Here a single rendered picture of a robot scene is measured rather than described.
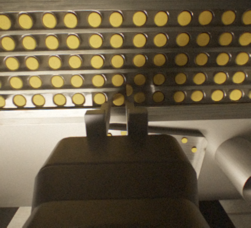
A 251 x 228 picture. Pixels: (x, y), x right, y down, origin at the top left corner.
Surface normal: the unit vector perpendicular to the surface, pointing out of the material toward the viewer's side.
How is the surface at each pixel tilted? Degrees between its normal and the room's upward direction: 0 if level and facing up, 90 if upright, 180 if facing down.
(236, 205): 0
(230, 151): 90
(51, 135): 0
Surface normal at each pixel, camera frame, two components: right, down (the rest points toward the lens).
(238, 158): -0.67, -0.70
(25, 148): 0.02, 0.30
